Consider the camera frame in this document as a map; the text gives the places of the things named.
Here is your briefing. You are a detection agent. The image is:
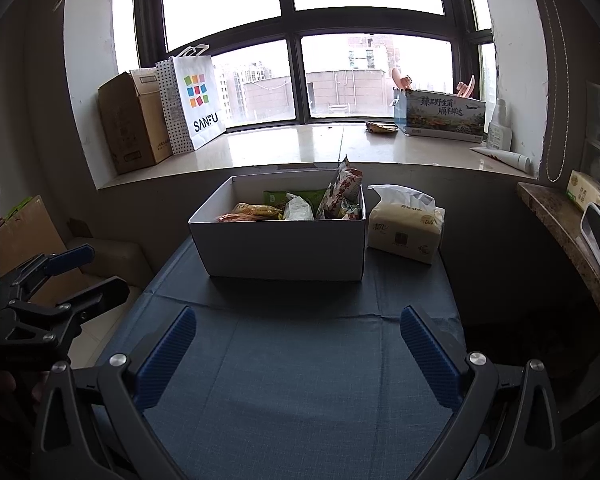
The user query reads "yellow snack pouch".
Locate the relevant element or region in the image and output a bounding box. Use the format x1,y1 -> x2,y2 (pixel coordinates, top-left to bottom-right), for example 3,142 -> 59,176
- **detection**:
232,202 -> 284,218

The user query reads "printed landscape gift box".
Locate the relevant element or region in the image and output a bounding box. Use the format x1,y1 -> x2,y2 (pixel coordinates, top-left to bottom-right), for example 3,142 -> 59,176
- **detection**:
393,88 -> 487,143

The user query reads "yellow white snack packet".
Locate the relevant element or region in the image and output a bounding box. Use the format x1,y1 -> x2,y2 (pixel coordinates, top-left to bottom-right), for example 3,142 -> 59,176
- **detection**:
282,194 -> 315,221

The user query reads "red white snack packet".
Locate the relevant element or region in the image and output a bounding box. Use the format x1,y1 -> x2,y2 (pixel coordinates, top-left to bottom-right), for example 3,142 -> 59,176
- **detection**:
316,156 -> 365,221

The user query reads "blue table cloth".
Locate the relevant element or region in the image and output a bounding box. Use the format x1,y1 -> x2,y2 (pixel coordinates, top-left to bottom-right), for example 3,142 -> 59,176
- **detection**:
92,237 -> 481,480

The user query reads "white plastic bottle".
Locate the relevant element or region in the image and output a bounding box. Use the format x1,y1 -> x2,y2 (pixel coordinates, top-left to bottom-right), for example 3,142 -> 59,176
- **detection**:
486,99 -> 514,152

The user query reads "dark window frame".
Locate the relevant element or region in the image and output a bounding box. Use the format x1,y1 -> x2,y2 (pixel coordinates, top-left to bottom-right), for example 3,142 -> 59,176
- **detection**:
132,0 -> 497,128

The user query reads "green snack packet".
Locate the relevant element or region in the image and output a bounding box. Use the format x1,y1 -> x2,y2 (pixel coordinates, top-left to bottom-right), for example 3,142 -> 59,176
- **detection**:
263,189 -> 327,208

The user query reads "cream tissue pack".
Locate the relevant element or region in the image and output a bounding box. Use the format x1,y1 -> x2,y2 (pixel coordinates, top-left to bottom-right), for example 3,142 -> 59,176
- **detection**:
367,184 -> 446,266

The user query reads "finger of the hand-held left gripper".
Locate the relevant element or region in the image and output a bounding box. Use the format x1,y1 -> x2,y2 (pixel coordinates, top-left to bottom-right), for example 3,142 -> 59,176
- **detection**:
9,243 -> 96,294
9,276 -> 131,349

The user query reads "cream tissue box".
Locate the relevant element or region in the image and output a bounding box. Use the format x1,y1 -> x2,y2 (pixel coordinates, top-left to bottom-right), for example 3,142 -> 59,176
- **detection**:
566,170 -> 600,213

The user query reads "white dotted shopping bag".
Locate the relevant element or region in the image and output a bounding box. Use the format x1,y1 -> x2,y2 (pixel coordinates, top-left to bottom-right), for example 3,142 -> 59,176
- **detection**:
155,44 -> 227,156

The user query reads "flat brown cardboard sheet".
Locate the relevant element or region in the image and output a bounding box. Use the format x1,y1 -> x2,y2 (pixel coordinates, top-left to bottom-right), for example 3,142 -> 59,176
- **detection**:
0,195 -> 88,307

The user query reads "white cream tube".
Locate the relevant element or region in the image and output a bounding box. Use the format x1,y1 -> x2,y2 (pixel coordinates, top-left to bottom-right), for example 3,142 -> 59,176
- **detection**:
469,145 -> 532,173

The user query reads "brown cardboard box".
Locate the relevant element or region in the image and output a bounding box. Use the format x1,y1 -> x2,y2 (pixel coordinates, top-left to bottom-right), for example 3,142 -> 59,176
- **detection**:
98,67 -> 173,176

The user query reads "orange snack packet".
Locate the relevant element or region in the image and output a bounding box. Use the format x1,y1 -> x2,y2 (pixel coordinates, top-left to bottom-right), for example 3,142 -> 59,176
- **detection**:
215,212 -> 281,224

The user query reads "white cardboard box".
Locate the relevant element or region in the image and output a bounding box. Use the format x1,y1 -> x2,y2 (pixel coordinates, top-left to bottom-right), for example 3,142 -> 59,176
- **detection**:
187,167 -> 367,282

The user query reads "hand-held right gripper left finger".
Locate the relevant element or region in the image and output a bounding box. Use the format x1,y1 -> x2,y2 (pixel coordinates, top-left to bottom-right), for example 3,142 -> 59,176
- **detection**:
30,305 -> 197,480

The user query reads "curved marble shelf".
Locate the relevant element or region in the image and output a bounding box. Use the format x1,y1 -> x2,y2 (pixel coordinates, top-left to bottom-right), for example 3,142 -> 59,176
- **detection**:
516,181 -> 600,346

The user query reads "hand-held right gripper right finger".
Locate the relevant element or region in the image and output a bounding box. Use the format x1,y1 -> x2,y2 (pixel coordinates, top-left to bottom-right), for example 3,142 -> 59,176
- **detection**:
400,305 -> 563,480

